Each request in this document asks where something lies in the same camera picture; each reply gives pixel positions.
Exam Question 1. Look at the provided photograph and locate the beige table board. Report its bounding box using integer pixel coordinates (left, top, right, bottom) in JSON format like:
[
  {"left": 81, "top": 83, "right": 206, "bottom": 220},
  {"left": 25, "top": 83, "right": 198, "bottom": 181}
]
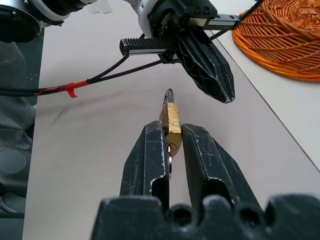
[
  {"left": 216, "top": 29, "right": 320, "bottom": 174},
  {"left": 22, "top": 0, "right": 320, "bottom": 240}
]

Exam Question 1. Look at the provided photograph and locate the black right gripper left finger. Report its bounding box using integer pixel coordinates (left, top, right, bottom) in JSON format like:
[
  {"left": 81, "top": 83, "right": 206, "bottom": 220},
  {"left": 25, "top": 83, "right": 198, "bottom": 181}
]
[{"left": 119, "top": 120, "right": 171, "bottom": 210}]

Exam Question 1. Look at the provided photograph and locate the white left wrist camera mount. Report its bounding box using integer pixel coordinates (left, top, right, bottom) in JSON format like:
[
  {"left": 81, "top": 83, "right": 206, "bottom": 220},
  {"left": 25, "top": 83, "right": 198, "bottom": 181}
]
[{"left": 136, "top": 0, "right": 156, "bottom": 39}]

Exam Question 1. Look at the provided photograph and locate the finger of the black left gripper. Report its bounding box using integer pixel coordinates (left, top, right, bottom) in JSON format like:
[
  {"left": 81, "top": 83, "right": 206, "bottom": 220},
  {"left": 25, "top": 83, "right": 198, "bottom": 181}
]
[
  {"left": 175, "top": 28, "right": 228, "bottom": 104},
  {"left": 198, "top": 27, "right": 236, "bottom": 104}
]

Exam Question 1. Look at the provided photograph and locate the red tape on cable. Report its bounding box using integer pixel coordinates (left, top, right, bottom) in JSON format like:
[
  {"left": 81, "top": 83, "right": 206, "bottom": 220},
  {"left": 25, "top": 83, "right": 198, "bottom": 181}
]
[{"left": 34, "top": 80, "right": 89, "bottom": 99}]

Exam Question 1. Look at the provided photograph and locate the small brass padlock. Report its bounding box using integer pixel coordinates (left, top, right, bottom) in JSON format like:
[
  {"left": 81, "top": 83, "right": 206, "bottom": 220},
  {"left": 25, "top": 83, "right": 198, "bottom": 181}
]
[{"left": 158, "top": 88, "right": 184, "bottom": 160}]

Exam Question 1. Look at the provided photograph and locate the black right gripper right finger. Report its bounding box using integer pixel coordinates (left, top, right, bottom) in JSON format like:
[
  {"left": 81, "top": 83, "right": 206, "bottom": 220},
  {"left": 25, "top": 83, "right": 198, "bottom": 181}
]
[{"left": 181, "top": 123, "right": 264, "bottom": 213}]

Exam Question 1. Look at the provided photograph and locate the orange wicker basket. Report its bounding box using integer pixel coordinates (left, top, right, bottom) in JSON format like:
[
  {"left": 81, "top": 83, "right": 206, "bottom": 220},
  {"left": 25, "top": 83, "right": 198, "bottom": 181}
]
[{"left": 231, "top": 0, "right": 320, "bottom": 82}]

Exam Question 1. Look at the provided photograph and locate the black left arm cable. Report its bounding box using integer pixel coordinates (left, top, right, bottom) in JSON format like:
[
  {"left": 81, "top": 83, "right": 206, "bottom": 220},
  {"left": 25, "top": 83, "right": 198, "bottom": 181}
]
[{"left": 0, "top": 0, "right": 264, "bottom": 97}]

